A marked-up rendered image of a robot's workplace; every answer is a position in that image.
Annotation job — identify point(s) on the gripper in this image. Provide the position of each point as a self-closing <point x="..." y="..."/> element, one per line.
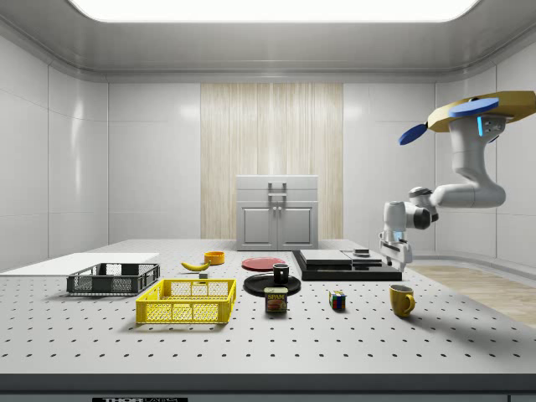
<point x="395" y="250"/>

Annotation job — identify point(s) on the yellow mug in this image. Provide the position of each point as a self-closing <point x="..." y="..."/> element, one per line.
<point x="400" y="301"/>

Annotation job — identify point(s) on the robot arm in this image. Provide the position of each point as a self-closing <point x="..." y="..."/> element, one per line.
<point x="467" y="151"/>

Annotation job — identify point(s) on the black stove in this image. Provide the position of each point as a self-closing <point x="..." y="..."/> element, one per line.
<point x="331" y="268"/>

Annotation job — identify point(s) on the puzzle cube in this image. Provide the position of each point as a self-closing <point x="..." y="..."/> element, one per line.
<point x="337" y="300"/>

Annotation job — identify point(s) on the black mug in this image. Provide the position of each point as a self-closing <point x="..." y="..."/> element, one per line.
<point x="280" y="274"/>

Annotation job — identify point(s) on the white cabinet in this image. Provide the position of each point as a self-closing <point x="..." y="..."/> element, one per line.
<point x="276" y="213"/>

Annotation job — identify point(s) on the flat-sided can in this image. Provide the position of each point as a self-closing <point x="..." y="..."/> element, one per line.
<point x="275" y="300"/>

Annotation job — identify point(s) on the red plate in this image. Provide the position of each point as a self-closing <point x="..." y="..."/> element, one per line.
<point x="259" y="264"/>

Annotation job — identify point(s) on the black plate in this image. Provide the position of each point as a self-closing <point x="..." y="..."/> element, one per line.
<point x="257" y="285"/>

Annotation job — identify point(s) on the yellow bowl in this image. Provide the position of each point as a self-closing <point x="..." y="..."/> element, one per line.
<point x="214" y="259"/>

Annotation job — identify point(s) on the banana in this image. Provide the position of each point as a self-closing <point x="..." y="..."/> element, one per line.
<point x="194" y="266"/>

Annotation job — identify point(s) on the yellow basket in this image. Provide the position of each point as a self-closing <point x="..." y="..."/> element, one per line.
<point x="184" y="312"/>

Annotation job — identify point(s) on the dark grey basket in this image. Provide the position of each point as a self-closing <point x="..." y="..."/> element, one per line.
<point x="106" y="285"/>

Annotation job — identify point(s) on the white board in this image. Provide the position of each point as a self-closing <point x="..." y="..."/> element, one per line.
<point x="63" y="261"/>

